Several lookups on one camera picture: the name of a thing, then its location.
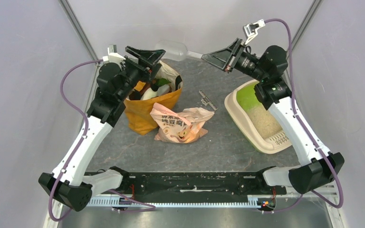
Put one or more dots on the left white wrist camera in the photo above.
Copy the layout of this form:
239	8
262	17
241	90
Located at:
113	56

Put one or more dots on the clear plastic litter scoop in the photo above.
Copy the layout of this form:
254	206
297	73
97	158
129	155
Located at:
177	51

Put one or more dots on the grey bag sealing clip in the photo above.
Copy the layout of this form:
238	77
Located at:
206	101

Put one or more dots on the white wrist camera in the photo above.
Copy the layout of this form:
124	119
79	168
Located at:
251	30
113	56

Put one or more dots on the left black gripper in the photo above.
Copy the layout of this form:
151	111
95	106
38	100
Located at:
146	59

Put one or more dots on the orange paper bag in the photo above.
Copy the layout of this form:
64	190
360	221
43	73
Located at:
138	112

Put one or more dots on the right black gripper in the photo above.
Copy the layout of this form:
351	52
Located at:
227	58

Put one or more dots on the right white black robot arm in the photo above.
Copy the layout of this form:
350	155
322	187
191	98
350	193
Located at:
318	165

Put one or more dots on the white bottle in bag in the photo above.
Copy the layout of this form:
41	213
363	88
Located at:
155	91

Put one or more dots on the green leaf in bag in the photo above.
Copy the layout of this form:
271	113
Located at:
161	82

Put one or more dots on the pink cat litter bag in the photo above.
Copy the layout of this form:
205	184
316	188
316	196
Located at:
184	127

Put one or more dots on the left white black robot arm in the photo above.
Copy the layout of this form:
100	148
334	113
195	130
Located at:
117	77

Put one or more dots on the beige green litter box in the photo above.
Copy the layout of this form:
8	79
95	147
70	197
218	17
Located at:
257	124

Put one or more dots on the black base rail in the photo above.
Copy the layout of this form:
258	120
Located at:
195	187

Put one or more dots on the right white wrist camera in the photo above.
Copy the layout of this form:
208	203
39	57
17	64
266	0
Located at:
251	30

